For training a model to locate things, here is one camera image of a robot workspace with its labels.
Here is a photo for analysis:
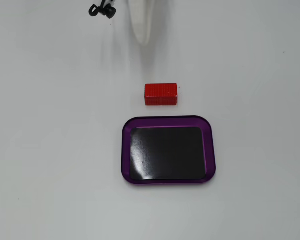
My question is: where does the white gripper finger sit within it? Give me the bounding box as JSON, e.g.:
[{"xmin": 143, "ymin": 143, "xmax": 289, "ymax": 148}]
[{"xmin": 128, "ymin": 0, "xmax": 155, "ymax": 46}]

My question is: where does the red studded rectangular block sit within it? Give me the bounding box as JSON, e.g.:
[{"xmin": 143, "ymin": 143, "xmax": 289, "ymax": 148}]
[{"xmin": 144, "ymin": 82, "xmax": 179, "ymax": 107}]

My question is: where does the purple tray with black base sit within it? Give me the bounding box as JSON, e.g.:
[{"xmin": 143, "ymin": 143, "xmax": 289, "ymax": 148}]
[{"xmin": 121, "ymin": 115, "xmax": 217, "ymax": 187}]

